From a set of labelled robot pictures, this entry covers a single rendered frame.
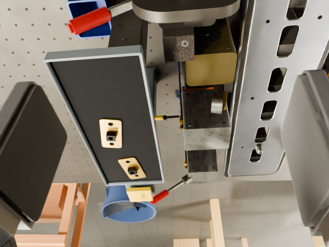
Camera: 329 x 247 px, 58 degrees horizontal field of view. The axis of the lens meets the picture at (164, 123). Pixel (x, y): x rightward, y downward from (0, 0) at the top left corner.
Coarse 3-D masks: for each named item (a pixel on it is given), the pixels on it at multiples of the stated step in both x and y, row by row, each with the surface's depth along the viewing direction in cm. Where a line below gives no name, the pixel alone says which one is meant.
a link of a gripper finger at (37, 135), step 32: (32, 96) 10; (0, 128) 9; (32, 128) 10; (64, 128) 12; (0, 160) 8; (32, 160) 10; (0, 192) 8; (32, 192) 10; (0, 224) 8; (32, 224) 10
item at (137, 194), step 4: (128, 188) 74; (132, 188) 73; (136, 188) 73; (140, 188) 73; (144, 188) 73; (148, 188) 73; (128, 192) 73; (132, 192) 73; (136, 192) 73; (140, 192) 73; (144, 192) 73; (148, 192) 73; (128, 196) 75; (132, 196) 75; (136, 196) 75; (140, 196) 75; (144, 196) 75; (148, 196) 75; (152, 196) 76; (132, 200) 77; (136, 200) 77; (140, 200) 77; (144, 200) 77; (148, 200) 77; (152, 200) 77
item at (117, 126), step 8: (104, 120) 52; (112, 120) 52; (120, 120) 52; (104, 128) 53; (112, 128) 53; (120, 128) 53; (104, 136) 55; (112, 136) 54; (120, 136) 55; (104, 144) 57; (120, 144) 57
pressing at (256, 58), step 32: (256, 0) 52; (288, 0) 52; (320, 0) 52; (256, 32) 57; (320, 32) 57; (256, 64) 63; (288, 64) 63; (320, 64) 64; (256, 96) 70; (288, 96) 70; (256, 128) 80; (224, 160) 92
